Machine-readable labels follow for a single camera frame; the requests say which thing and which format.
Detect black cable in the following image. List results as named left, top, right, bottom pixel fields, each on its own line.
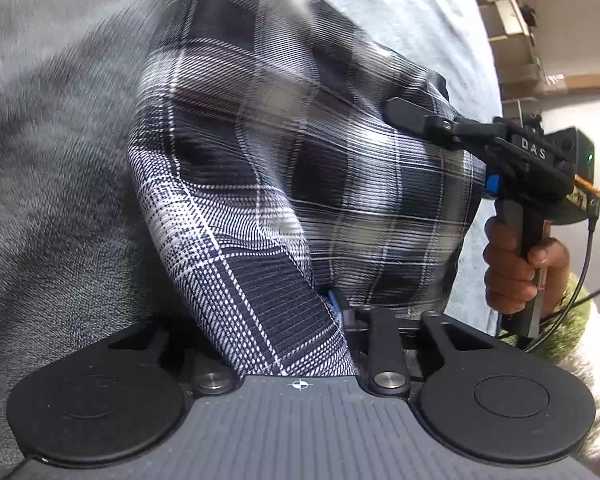
left=540, top=280, right=600, bottom=329
left=525, top=200, right=599, bottom=354

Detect grey bed sheet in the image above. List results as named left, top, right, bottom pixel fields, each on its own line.
left=0, top=0, right=503, bottom=480

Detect person's right hand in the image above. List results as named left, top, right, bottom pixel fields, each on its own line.
left=482, top=217, right=571, bottom=319

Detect open shelf unit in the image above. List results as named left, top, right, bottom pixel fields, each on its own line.
left=462, top=0, right=546, bottom=102

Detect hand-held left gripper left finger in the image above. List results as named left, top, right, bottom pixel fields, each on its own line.
left=106, top=319, right=241, bottom=396

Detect plaid pants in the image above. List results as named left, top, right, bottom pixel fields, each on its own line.
left=127, top=0, right=488, bottom=378

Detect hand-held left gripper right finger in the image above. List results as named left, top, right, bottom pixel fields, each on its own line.
left=327, top=290, right=491, bottom=396

